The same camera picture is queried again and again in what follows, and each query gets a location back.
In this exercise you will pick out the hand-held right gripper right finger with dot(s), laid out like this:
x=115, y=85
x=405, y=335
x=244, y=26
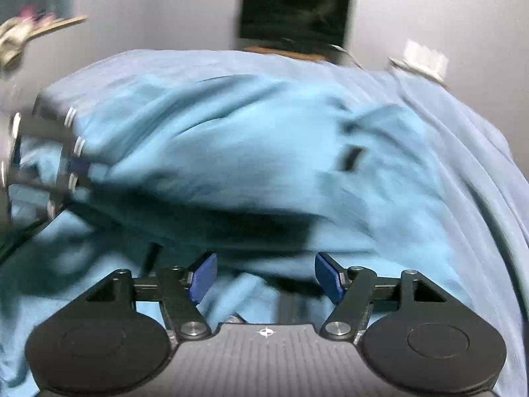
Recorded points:
x=328, y=275

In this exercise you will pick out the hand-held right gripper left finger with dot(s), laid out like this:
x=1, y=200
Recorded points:
x=202, y=277

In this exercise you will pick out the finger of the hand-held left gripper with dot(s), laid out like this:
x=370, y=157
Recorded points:
x=78, y=167
x=49, y=109

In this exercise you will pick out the blue zip-up jacket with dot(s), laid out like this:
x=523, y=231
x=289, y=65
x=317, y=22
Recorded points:
x=256, y=153

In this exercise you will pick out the beige crumpled cloth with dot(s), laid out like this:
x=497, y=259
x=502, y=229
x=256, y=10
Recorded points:
x=14, y=41

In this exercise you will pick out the wooden window sill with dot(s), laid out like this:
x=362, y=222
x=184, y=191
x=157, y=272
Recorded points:
x=58, y=25

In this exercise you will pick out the pink item on sill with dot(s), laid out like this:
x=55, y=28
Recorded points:
x=35, y=14

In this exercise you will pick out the grey-blue bed sheet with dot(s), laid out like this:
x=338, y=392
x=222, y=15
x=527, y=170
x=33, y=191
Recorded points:
x=454, y=132

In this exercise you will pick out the white side shelf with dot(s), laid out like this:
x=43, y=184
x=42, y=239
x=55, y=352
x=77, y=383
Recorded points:
x=417, y=72

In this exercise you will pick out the wooden television stand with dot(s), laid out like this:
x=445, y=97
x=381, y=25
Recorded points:
x=281, y=49

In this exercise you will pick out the white router with antennas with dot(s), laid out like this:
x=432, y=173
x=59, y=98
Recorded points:
x=427, y=58

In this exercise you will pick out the black flat screen television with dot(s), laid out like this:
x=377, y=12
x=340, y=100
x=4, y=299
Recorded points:
x=295, y=12

